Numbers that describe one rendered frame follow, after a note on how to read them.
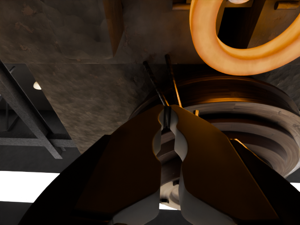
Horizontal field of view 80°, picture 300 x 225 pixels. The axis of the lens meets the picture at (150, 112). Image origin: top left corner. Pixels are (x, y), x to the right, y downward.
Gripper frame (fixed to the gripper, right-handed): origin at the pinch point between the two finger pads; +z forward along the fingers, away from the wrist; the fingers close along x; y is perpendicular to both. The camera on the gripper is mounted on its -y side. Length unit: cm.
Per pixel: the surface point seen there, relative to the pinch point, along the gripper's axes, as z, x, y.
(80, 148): 45, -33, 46
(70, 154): 556, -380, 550
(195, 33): 16.8, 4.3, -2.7
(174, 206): 19.3, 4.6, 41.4
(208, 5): 15.7, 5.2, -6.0
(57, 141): 391, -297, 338
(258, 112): 18.6, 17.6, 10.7
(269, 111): 18.5, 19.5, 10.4
